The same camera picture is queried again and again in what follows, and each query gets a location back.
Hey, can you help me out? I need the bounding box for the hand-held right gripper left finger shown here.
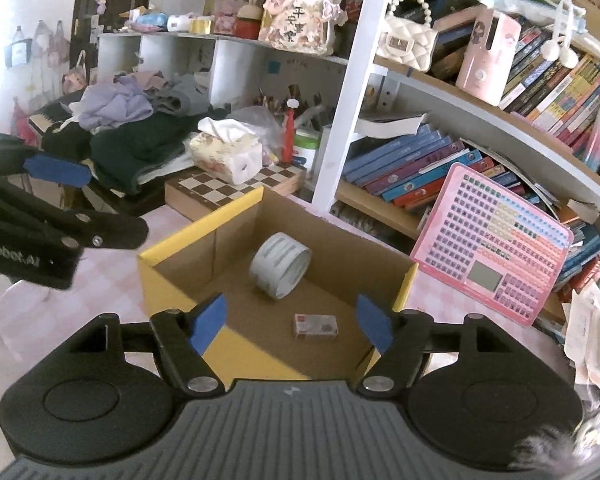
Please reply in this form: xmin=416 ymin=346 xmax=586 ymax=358
xmin=66 ymin=293 xmax=229 ymax=397

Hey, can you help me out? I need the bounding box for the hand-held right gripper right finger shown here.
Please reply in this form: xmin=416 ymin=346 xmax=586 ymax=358
xmin=355 ymin=293 xmax=526 ymax=398

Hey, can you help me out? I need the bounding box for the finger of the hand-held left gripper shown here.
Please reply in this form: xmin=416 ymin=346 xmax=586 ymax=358
xmin=0 ymin=176 xmax=150 ymax=254
xmin=0 ymin=132 xmax=94 ymax=189

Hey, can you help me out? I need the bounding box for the cardboard box with yellow flaps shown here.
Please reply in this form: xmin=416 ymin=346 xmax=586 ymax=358
xmin=137 ymin=186 xmax=420 ymax=382

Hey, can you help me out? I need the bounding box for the black cloth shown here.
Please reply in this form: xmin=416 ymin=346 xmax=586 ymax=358
xmin=42 ymin=119 xmax=94 ymax=162

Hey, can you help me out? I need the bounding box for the pink printed desk mat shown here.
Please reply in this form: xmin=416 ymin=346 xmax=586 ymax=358
xmin=0 ymin=199 xmax=576 ymax=413

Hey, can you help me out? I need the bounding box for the small red and white box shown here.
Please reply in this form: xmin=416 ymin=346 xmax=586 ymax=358
xmin=293 ymin=313 xmax=340 ymax=341

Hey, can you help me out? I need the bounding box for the dark green cloth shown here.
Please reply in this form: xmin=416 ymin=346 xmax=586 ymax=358
xmin=89 ymin=112 xmax=201 ymax=196

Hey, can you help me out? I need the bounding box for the purple cloth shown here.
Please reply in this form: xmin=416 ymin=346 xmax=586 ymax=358
xmin=68 ymin=74 xmax=154 ymax=134

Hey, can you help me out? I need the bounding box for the white tape roll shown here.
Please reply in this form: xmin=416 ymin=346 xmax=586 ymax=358
xmin=248 ymin=232 xmax=314 ymax=301

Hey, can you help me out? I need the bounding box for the wooden chessboard box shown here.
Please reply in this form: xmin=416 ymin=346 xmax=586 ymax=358
xmin=163 ymin=162 xmax=309 ymax=221

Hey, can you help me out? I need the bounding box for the floral tissue box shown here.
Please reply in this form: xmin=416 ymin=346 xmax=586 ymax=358
xmin=188 ymin=117 xmax=264 ymax=185

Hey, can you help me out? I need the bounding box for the pink keyboard learning board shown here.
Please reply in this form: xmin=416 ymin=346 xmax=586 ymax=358
xmin=409 ymin=162 xmax=575 ymax=329

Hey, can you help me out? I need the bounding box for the row of blue books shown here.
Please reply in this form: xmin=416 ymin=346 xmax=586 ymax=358
xmin=342 ymin=122 xmax=487 ymax=209

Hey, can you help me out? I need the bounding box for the white cubby shelf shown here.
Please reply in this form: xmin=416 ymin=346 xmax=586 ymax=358
xmin=95 ymin=29 xmax=351 ymax=116

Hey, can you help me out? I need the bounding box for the white jar with green label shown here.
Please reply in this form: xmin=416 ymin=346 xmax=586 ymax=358
xmin=292 ymin=128 xmax=324 ymax=171

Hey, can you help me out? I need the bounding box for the clear plastic bag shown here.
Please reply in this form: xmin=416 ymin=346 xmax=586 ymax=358
xmin=229 ymin=104 xmax=286 ymax=166

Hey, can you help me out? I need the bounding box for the red bottle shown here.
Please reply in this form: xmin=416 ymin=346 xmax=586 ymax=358
xmin=281 ymin=97 xmax=301 ymax=164

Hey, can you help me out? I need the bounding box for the white open book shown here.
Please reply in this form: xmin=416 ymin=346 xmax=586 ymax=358
xmin=354 ymin=112 xmax=429 ymax=139

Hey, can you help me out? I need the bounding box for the bundle of pencils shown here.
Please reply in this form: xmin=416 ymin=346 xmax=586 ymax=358
xmin=252 ymin=87 xmax=291 ymax=112

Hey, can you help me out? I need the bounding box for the grey fluffy cloth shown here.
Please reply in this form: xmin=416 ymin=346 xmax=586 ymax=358
xmin=512 ymin=406 xmax=600 ymax=480

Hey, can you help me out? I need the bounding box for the pile of loose papers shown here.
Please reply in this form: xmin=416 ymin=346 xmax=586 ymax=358
xmin=562 ymin=279 xmax=600 ymax=392

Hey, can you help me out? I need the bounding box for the white bookshelf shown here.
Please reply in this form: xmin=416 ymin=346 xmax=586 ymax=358
xmin=309 ymin=0 xmax=600 ymax=242

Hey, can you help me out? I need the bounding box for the row of mixed books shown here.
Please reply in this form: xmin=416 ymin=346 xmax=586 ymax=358
xmin=544 ymin=199 xmax=600 ymax=302

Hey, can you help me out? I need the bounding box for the white quilted handbag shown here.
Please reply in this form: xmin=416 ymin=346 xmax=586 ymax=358
xmin=374 ymin=0 xmax=439 ymax=72

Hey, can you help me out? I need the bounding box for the pig figurine decoration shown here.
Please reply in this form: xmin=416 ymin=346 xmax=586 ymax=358
xmin=257 ymin=0 xmax=349 ymax=57

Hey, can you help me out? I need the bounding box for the pink handheld device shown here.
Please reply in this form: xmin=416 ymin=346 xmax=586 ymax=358
xmin=454 ymin=4 xmax=524 ymax=107

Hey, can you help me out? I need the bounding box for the row of colourful books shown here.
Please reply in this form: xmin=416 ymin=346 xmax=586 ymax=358
xmin=499 ymin=14 xmax=600 ymax=162

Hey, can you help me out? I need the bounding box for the white pom-pom pendant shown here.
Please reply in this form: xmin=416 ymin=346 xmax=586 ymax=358
xmin=539 ymin=0 xmax=581 ymax=69

